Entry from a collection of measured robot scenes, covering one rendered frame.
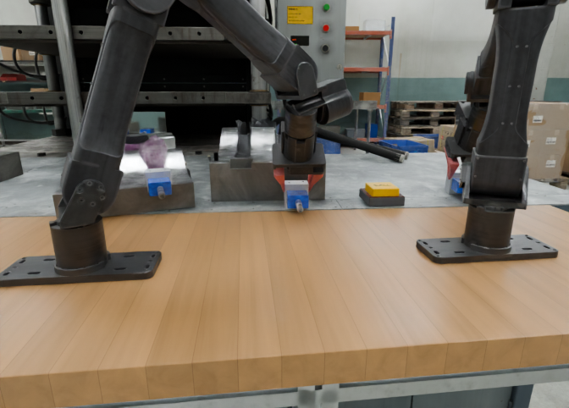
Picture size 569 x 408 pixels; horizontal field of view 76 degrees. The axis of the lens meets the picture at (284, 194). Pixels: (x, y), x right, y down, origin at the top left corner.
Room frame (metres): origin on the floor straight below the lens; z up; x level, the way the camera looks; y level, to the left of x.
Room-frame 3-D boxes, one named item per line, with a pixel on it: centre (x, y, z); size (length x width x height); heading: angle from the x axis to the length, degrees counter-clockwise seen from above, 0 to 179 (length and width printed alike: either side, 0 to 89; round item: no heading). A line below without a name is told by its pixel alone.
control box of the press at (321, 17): (1.76, -0.11, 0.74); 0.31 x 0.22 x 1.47; 94
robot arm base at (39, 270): (0.46, 0.28, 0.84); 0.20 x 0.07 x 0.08; 96
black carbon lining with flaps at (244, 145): (1.03, 0.06, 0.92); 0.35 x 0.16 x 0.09; 4
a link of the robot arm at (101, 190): (0.47, 0.27, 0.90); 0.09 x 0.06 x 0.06; 32
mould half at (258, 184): (1.04, 0.05, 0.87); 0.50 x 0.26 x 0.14; 4
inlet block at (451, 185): (0.82, -0.42, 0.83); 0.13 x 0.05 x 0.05; 173
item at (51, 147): (1.88, 0.71, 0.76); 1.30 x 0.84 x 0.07; 94
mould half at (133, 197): (0.93, 0.40, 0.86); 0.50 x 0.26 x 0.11; 21
